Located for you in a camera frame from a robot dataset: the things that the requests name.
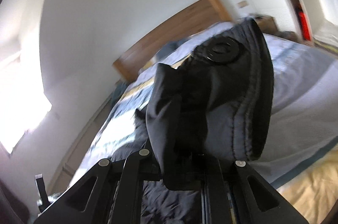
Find black puffer coat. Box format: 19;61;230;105
109;16;276;224

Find wall radiator cover panels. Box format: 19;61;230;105
46;98;112;195

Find dark cloth beside bed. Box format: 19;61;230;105
110;80;129;108

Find bright window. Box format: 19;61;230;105
1;23;52;155

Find wooden headboard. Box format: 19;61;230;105
113;0;234;82

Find red item in wardrobe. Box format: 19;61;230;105
297;10;311;41

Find blue grey pillow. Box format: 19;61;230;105
154;38;190;62

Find striped duvet on bed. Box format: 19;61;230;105
68;21;338;224

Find wooden nightstand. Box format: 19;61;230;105
253;15;278;35

